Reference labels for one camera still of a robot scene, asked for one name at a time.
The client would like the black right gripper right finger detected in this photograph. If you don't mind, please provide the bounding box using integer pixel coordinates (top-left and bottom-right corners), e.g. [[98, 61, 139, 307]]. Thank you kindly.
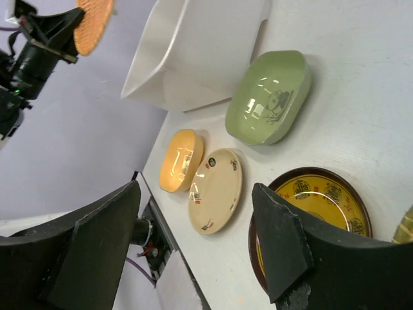
[[252, 183, 412, 309]]

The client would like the white plastic bin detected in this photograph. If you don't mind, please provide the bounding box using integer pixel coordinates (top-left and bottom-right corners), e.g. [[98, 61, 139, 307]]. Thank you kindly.
[[121, 0, 272, 112]]

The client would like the round orange woven plate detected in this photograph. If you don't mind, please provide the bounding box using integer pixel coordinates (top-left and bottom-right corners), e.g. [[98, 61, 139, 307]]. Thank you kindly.
[[74, 0, 116, 56]]

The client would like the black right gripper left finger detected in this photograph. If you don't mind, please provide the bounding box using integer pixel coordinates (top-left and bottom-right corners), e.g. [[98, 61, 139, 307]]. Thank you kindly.
[[1, 181, 141, 309]]

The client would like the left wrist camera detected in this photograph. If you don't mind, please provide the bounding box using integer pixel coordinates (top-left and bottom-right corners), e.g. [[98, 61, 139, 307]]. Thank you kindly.
[[5, 0, 37, 25]]

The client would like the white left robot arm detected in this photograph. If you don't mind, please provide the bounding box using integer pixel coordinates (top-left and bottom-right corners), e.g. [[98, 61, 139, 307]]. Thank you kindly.
[[1, 1, 85, 141]]

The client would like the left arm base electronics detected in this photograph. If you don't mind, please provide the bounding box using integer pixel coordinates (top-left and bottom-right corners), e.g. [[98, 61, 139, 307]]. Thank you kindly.
[[131, 199, 178, 282]]

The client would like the beige round patterned plate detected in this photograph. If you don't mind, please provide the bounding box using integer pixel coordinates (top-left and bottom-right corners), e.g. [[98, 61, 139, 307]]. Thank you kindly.
[[188, 148, 243, 235]]

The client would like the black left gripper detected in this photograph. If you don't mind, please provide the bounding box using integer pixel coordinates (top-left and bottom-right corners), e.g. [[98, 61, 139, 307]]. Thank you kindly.
[[1, 7, 85, 100]]

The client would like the green square panda dish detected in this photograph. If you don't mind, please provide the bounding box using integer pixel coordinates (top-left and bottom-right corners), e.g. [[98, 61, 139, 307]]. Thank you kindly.
[[225, 50, 312, 146]]

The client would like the yellow square panda dish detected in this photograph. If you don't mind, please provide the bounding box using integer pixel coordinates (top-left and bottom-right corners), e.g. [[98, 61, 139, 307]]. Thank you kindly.
[[159, 129, 204, 193]]

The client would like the round green-rimmed bamboo plate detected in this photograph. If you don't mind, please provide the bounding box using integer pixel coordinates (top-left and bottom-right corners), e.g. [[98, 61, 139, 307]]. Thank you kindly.
[[392, 206, 413, 243]]

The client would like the yellow ornate round plate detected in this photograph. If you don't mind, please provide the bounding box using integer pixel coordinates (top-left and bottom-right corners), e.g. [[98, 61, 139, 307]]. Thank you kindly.
[[248, 167, 374, 295]]

